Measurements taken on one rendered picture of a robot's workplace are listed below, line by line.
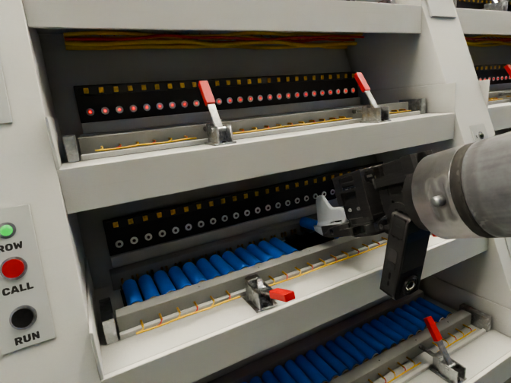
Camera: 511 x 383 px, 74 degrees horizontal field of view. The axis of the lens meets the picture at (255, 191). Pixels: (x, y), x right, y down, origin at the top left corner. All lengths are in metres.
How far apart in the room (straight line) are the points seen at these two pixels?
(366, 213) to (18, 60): 0.40
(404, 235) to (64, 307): 0.35
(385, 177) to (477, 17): 0.53
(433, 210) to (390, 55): 0.47
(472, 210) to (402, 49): 0.48
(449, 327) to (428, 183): 0.39
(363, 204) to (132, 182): 0.26
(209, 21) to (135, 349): 0.40
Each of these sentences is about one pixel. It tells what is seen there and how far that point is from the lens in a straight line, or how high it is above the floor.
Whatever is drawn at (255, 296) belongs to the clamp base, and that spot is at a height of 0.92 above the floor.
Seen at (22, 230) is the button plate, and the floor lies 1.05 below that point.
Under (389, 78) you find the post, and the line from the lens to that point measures 0.78.
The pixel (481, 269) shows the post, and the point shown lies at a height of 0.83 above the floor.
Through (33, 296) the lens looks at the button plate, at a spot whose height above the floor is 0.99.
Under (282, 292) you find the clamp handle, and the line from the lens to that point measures 0.36.
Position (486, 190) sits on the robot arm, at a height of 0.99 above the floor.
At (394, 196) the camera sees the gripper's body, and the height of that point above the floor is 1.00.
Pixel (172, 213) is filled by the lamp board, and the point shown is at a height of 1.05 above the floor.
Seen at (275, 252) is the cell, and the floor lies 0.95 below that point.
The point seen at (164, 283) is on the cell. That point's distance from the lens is 0.46.
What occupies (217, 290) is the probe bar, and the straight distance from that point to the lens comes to 0.43.
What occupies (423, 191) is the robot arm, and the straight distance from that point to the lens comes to 0.36.
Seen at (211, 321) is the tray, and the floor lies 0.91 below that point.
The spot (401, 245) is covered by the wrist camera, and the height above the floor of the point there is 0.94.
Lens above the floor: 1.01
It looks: 4 degrees up
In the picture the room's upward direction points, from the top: 14 degrees counter-clockwise
